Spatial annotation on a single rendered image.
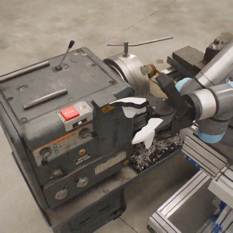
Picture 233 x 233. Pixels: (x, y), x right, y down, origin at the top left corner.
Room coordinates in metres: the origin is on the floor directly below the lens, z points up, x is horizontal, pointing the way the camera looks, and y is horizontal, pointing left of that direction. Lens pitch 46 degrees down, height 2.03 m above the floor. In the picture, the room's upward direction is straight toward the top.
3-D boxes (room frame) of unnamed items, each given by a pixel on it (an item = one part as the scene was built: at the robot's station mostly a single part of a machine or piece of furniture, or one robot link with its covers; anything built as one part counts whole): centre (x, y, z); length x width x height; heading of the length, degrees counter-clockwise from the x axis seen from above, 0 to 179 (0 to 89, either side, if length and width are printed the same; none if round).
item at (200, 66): (1.49, -0.61, 0.99); 0.20 x 0.10 x 0.05; 124
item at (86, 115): (0.78, 0.17, 1.23); 0.13 x 0.08 x 0.05; 124
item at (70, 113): (0.77, 0.18, 1.26); 0.06 x 0.06 x 0.02; 34
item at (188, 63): (1.55, -0.60, 0.95); 0.43 x 0.17 x 0.05; 34
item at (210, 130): (0.54, -0.28, 1.46); 0.11 x 0.08 x 0.11; 20
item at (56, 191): (0.97, 0.26, 0.43); 0.60 x 0.48 x 0.86; 124
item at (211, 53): (1.50, -0.63, 1.07); 0.07 x 0.07 x 0.10; 34
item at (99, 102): (0.87, 0.05, 1.24); 0.09 x 0.08 x 0.03; 124
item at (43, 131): (0.96, 0.26, 1.06); 0.59 x 0.48 x 0.39; 124
